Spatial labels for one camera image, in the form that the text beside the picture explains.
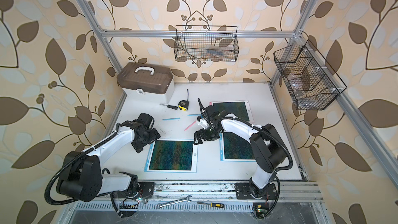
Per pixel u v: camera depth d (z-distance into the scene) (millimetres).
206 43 959
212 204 704
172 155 852
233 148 884
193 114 1044
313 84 728
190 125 989
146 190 739
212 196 737
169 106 1069
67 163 433
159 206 707
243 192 726
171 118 1019
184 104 1050
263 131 470
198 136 768
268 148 462
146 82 923
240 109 1052
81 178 415
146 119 722
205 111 722
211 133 743
